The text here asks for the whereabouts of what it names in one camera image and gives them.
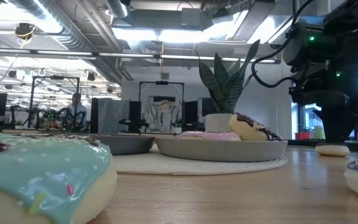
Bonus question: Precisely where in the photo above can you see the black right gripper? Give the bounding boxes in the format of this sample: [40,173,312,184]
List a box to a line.
[290,70,358,144]

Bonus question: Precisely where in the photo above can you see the plain cream donut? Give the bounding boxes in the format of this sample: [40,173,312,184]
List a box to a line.
[314,143,351,157]

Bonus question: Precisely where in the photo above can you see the cream donut chocolate drizzle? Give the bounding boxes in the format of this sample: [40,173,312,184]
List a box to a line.
[228,112,284,142]

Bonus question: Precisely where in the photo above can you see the pink glazed donut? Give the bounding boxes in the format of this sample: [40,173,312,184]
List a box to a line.
[177,130,242,141]

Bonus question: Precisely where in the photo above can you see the chocolate donut white drizzle sprinkles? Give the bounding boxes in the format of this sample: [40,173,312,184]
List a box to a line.
[78,134,101,147]

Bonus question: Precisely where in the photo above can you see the pale green bottle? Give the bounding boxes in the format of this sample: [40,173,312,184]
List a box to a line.
[314,125,326,140]

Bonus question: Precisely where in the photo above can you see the green snake plant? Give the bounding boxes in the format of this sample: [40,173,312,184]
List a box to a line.
[196,39,260,114]

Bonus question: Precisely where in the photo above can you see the grey round plate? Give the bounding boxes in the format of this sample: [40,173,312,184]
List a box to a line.
[93,134,155,156]
[155,136,288,162]

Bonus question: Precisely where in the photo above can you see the white plant pot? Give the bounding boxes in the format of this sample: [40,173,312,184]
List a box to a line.
[204,113,234,133]

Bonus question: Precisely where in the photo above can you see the white woven round placemat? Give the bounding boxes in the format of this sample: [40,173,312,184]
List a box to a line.
[112,143,288,176]

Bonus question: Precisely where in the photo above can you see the pale draped cloth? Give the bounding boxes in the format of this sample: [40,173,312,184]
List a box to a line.
[143,99,181,133]

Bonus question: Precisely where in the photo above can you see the long ceiling light strip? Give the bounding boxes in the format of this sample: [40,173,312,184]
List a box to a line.
[0,48,276,63]

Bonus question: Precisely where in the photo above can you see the grey partition panel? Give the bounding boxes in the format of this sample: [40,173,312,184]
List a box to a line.
[97,98,130,134]

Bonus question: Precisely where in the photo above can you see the person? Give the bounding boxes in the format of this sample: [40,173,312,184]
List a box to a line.
[65,92,88,130]

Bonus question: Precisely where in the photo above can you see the teal glazed donut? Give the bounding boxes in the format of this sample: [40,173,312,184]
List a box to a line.
[0,133,119,224]

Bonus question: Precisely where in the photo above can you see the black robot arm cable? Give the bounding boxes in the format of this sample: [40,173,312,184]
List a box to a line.
[250,0,315,89]

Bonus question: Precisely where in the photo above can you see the black rig frame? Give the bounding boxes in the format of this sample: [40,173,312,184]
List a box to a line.
[139,80,185,132]
[28,75,80,128]

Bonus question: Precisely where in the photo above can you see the silver ceiling air duct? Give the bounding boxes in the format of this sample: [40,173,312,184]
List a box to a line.
[7,0,96,52]

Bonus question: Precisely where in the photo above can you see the black device yellow cable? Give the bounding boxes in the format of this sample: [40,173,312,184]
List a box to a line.
[14,22,37,41]

